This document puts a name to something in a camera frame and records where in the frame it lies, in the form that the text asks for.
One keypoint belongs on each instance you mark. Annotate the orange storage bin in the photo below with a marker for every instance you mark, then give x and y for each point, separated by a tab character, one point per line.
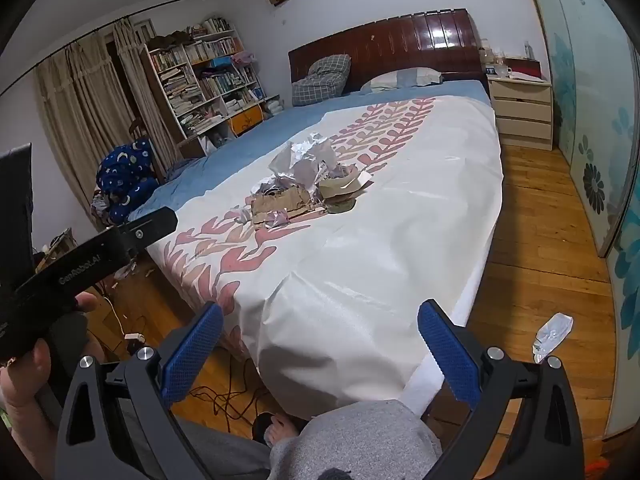
245	120

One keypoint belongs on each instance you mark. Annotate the beige curtain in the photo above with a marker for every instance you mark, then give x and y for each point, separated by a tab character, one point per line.
145	85
75	110

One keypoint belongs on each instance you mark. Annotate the beige paper bowl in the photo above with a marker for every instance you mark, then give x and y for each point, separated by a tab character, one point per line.
342	185

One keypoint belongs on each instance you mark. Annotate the small crumpled paper ball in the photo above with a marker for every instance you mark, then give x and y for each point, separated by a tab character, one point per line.
245	214

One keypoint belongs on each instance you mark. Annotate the dark red wooden headboard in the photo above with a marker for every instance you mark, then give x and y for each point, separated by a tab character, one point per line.
400	35

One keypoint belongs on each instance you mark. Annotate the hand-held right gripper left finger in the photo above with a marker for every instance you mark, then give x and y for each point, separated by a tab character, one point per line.
196	352

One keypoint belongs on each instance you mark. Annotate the white crumpled paper on floor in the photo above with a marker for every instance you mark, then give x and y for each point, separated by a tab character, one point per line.
552	335

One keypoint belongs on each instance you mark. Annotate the person's leg in grey pants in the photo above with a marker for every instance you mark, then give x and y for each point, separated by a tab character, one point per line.
350	445

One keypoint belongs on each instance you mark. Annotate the red mesh basket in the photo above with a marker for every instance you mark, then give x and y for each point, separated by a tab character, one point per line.
600	467

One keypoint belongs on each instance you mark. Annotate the light wooden nightstand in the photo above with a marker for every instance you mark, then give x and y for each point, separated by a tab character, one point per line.
520	110

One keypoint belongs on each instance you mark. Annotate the person's left forearm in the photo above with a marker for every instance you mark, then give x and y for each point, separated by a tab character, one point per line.
32	430

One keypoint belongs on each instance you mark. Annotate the blue starry blanket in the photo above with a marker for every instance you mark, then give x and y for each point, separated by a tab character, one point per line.
125	180

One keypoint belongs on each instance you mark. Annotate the white and blue pillow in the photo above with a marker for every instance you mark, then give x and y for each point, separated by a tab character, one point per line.
400	79

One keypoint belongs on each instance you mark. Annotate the white paper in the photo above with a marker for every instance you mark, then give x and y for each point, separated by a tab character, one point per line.
305	162
552	335

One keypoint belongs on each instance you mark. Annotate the black curtain rod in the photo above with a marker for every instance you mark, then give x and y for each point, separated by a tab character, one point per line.
100	27

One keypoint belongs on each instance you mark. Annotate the white bookshelf with books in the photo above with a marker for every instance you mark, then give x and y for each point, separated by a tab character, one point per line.
200	80

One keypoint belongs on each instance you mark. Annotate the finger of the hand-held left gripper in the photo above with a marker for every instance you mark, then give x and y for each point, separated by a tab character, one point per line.
147	227

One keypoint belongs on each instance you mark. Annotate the person's foot in black slipper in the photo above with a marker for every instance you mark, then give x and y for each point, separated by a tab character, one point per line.
285	430

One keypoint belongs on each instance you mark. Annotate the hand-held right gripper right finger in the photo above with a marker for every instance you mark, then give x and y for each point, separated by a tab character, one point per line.
447	352

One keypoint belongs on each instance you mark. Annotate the blue bed sheet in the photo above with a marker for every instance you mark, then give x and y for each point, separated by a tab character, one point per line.
260	130

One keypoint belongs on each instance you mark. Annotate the white mug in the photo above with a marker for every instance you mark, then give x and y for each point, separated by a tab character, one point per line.
501	70

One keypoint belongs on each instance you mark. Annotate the wardrobe with blue floral doors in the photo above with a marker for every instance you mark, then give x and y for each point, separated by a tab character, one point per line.
590	110

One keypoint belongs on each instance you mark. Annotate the grey checked pillow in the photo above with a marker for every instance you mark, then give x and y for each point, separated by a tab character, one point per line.
320	79

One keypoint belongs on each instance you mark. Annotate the torn brown cardboard piece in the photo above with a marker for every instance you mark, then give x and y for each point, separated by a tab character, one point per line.
285	202

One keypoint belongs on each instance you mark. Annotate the red box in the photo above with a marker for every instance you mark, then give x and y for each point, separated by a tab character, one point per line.
524	67

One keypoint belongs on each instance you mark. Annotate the person's left hand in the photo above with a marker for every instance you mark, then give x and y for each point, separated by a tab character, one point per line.
25	375

